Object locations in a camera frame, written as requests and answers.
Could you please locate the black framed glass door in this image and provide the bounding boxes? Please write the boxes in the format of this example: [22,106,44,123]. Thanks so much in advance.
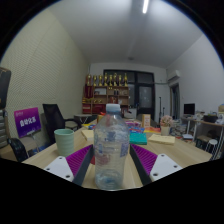
[103,69,156,116]

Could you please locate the orange book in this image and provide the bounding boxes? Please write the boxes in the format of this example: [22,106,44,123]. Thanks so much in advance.
[143,126,162,134]

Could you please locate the black office chair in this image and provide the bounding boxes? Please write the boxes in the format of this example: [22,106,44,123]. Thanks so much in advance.
[42,103,79,144]

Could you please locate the black chair with armrest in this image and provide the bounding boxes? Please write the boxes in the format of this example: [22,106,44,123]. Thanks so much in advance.
[7,137,29,163]

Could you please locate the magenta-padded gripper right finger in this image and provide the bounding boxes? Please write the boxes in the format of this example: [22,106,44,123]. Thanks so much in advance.
[129,143,184,187]

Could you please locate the teal book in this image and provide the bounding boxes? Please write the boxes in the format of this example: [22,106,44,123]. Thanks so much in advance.
[129,132,148,146]

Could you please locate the clear plastic water bottle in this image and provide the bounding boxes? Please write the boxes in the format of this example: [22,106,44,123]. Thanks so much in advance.
[93,103,130,191]

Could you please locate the pale yellow notebook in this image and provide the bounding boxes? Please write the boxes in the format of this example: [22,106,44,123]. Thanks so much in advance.
[147,133,176,146]
[81,129,95,142]

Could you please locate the grey ribbed suitcase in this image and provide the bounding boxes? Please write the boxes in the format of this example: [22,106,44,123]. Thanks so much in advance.
[0,108,9,149]

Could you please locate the white ceiling tube light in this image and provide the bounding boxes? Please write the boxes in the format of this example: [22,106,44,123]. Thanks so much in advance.
[142,0,150,15]

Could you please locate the white wall air conditioner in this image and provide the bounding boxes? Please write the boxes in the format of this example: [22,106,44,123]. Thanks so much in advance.
[166,69,181,83]

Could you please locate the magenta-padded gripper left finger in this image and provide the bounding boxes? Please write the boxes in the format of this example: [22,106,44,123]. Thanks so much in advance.
[43,143,95,188]

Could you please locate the cluttered wooden side desk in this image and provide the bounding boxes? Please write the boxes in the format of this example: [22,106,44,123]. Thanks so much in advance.
[181,114,224,158]

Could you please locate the dark brown-trimmed case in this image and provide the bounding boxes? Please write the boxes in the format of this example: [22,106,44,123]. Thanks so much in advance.
[0,67,12,109]

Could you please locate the wooden shelf unit with trophies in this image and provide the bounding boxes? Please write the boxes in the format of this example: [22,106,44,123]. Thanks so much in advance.
[81,73,130,115]

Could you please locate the white round stool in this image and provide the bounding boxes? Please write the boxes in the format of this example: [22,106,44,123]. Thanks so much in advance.
[204,138,219,158]

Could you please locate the pink flowers in white pot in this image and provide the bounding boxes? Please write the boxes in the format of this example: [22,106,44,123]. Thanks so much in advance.
[159,115,174,137]

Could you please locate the pink printed flat box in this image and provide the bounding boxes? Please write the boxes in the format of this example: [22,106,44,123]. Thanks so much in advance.
[126,120,143,128]

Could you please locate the black computer monitor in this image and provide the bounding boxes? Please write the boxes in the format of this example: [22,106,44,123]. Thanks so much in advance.
[183,103,196,116]

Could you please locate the pale green ribbed cup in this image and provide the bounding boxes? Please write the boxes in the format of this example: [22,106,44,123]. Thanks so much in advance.
[53,128,76,158]

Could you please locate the small orange standing carton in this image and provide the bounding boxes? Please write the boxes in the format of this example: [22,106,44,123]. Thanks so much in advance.
[141,113,152,129]

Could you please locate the purple sign board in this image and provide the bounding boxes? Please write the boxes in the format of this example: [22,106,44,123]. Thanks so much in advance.
[13,106,42,139]

